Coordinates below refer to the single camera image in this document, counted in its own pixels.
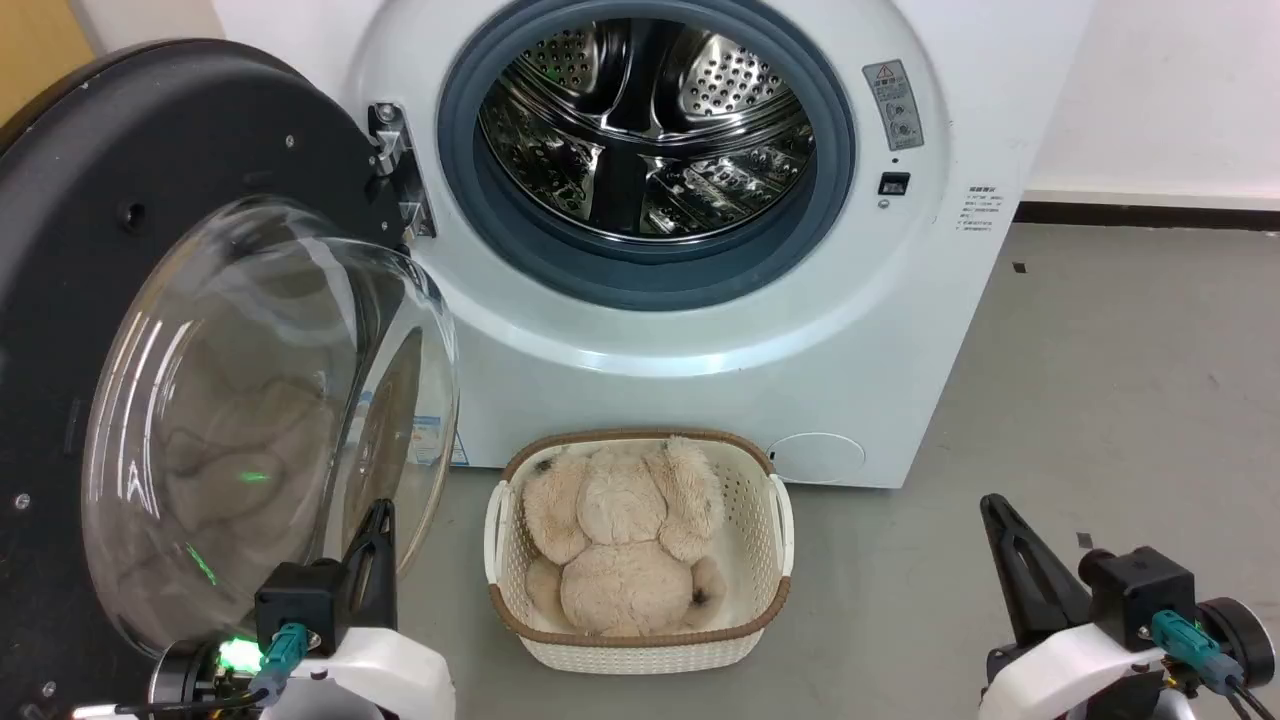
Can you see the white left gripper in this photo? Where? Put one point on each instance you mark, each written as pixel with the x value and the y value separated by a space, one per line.
pixel 390 675

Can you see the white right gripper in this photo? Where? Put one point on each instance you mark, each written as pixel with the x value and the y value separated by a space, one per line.
pixel 1060 675

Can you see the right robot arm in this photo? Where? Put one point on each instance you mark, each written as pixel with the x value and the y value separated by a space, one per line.
pixel 1245 640

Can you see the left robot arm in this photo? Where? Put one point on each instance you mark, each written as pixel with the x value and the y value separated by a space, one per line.
pixel 195 680

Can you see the white front-load washing machine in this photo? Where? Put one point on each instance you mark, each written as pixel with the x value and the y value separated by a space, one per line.
pixel 860 330

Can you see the black round washer door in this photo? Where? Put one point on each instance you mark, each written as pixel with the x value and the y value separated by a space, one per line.
pixel 120 300

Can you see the metal door hinge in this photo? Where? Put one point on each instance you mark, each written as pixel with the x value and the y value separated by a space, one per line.
pixel 395 160

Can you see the black door latch socket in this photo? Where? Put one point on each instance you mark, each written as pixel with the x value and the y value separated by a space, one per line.
pixel 893 184

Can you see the blue energy label sticker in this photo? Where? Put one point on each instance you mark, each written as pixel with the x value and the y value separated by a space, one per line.
pixel 430 440

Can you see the round white filter cover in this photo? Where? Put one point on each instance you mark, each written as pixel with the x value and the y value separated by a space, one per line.
pixel 817 458

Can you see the beige plush bear toy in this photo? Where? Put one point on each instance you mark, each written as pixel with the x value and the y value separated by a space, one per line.
pixel 625 550

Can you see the white plastic laundry basket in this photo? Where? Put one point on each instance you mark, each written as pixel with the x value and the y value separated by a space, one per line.
pixel 760 520

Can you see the grey warning sticker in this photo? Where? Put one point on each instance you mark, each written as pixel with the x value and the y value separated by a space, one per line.
pixel 893 104

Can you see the stainless steel washer drum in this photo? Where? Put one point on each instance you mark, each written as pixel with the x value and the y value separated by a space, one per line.
pixel 640 130

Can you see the yellow wooden panel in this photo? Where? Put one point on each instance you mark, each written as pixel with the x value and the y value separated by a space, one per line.
pixel 35 50

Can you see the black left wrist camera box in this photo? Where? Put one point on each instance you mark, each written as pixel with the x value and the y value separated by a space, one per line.
pixel 298 605

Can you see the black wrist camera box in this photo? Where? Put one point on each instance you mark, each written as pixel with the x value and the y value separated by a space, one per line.
pixel 1140 595
pixel 298 605

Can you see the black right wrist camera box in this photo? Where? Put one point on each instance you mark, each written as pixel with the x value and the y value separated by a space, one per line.
pixel 1140 595

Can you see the dark wall baseboard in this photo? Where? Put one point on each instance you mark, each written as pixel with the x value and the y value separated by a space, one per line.
pixel 1145 215

